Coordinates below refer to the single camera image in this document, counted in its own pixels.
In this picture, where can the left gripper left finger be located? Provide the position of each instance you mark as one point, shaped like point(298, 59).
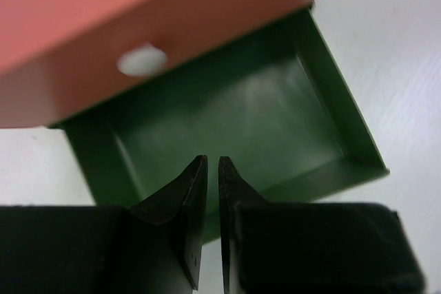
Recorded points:
point(178, 210)

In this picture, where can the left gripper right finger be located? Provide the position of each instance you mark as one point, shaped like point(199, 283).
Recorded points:
point(245, 244)

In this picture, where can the green drawer box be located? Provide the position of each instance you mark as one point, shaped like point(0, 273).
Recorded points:
point(274, 101)

